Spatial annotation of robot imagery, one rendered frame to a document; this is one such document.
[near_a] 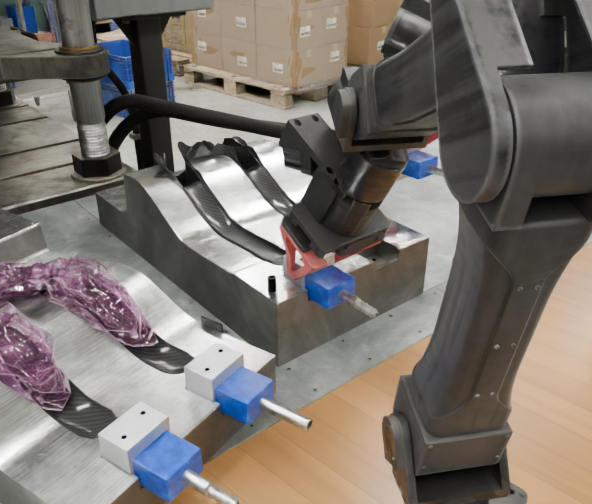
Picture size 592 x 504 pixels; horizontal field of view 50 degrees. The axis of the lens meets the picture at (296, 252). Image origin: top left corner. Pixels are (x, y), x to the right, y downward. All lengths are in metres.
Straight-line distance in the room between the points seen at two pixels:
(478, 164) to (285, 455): 0.42
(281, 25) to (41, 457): 4.26
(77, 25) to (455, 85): 1.04
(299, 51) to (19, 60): 3.50
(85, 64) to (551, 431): 1.01
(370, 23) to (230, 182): 4.49
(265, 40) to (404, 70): 4.37
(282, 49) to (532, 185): 4.43
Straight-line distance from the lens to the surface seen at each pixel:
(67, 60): 1.30
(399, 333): 0.82
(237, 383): 0.63
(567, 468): 0.70
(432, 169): 0.96
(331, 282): 0.72
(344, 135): 0.57
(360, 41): 5.46
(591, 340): 0.89
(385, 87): 0.51
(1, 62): 1.35
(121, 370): 0.69
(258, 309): 0.74
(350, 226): 0.66
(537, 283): 0.38
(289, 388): 0.73
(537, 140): 0.31
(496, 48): 0.33
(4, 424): 0.65
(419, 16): 0.88
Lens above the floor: 1.28
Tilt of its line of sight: 28 degrees down
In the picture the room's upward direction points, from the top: straight up
